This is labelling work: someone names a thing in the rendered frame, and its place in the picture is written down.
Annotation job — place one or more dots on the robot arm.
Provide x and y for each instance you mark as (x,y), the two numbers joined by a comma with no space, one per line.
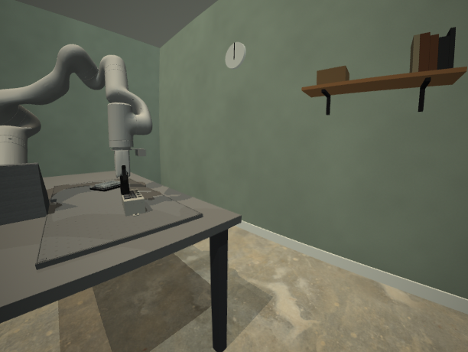
(122,123)

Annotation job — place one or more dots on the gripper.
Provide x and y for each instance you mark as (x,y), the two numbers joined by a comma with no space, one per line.
(122,166)

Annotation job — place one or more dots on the beige operator panel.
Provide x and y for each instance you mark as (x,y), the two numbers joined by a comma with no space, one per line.
(135,204)

